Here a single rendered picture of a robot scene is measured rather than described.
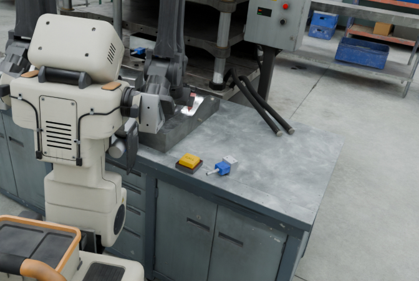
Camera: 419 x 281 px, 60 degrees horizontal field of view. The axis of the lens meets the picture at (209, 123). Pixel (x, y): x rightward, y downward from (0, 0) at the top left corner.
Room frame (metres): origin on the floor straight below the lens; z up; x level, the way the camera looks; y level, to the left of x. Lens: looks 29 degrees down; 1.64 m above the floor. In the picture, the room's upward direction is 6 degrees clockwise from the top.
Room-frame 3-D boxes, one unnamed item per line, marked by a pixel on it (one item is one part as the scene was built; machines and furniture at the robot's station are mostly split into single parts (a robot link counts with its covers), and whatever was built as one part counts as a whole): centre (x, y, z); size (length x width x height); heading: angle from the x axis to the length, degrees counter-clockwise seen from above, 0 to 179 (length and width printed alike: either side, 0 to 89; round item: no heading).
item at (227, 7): (2.57, 0.34, 1.20); 1.29 x 0.83 x 0.19; 65
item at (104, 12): (2.57, 0.34, 0.96); 1.29 x 0.83 x 0.18; 65
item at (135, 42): (2.48, 0.35, 0.87); 0.50 x 0.27 x 0.17; 155
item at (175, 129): (1.52, 0.18, 0.87); 0.50 x 0.26 x 0.14; 155
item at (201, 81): (2.57, 0.36, 0.76); 1.30 x 0.84 x 0.07; 65
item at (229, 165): (1.14, -0.06, 0.83); 0.13 x 0.05 x 0.05; 132
